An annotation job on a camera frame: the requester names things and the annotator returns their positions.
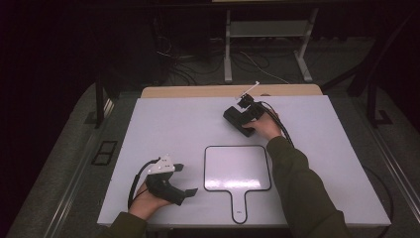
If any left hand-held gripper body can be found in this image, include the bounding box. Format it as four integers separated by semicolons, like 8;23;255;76
145;154;188;207

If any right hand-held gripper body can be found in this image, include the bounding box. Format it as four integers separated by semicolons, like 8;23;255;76
235;80;266;125

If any black whiteboard eraser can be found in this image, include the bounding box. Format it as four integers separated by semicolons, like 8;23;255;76
223;105;258;138

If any small whiteboard with handle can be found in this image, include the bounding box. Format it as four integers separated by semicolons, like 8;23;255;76
203;144;272;225

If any person's right hand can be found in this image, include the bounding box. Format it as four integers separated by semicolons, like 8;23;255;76
242;110;284;141

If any person's left hand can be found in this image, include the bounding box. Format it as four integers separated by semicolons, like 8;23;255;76
128;181;171;221

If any white table board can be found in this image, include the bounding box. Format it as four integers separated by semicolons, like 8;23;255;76
96;94;392;230

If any wooden table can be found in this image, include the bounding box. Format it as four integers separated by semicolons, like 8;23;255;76
141;83;324;99

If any white metal stand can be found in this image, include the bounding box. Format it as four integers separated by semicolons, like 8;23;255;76
223;7;320;84

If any black metal stand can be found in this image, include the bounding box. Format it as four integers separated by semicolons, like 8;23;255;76
93;73;115;130
321;9;420;129

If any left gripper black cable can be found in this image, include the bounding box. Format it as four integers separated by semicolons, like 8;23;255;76
127;157;161;210

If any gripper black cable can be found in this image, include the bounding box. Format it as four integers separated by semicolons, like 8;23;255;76
260;100;394;238
127;157;161;210

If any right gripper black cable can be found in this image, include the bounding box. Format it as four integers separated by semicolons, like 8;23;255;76
260;100;394;238

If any white floor cable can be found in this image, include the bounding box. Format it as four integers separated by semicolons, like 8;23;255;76
239;50;291;84

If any tangle of black floor cables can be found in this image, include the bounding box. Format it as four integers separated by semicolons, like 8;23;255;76
154;31;226;86

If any black floor outlet frame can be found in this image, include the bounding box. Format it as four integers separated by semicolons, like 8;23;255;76
91;140;119;167

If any aluminium floor rail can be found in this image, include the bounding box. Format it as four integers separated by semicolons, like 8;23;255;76
362;120;420;214
42;98;116;238

